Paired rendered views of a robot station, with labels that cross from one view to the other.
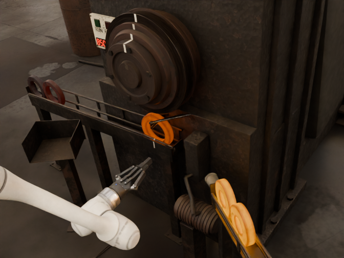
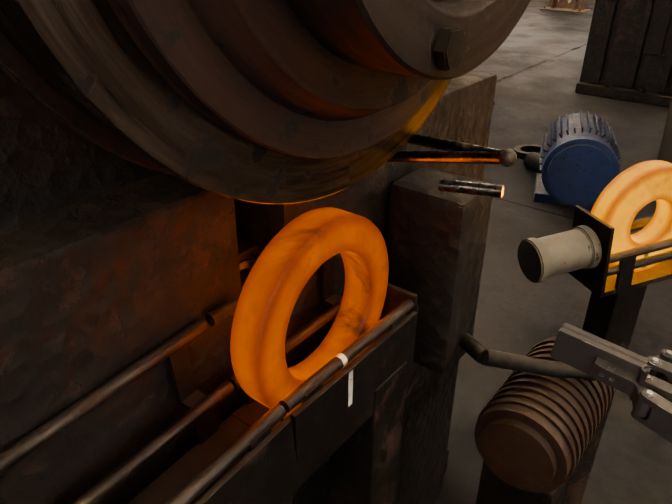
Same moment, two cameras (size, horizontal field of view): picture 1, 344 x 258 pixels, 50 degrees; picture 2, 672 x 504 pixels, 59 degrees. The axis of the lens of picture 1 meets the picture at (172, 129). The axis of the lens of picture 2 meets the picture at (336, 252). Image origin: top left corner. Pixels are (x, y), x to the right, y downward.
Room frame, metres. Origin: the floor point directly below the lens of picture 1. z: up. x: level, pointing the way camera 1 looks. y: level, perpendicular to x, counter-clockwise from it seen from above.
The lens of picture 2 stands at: (1.50, 0.52, 1.06)
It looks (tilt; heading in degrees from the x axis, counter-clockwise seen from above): 29 degrees down; 265
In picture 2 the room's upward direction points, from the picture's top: straight up
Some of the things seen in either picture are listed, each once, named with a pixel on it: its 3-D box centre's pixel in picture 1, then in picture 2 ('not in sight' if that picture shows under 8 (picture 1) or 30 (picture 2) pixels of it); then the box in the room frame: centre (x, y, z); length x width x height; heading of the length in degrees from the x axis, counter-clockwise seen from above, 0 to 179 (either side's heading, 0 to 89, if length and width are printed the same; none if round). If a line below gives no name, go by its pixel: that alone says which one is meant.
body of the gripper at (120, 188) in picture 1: (121, 187); not in sight; (1.13, 0.24, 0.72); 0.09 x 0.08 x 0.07; 137
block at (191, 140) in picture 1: (197, 155); (431, 270); (1.33, -0.11, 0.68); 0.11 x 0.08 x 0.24; 137
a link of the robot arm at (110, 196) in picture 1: (109, 198); not in sight; (1.08, 0.29, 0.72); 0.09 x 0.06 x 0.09; 47
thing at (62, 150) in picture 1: (68, 179); not in sight; (1.62, 0.64, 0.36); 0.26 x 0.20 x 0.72; 82
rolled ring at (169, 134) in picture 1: (157, 130); (317, 311); (1.48, 0.07, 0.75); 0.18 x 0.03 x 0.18; 48
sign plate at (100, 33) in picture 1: (111, 34); not in sight; (1.79, 0.25, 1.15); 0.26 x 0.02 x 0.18; 47
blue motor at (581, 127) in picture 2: not in sight; (577, 156); (0.26, -1.86, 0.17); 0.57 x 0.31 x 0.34; 67
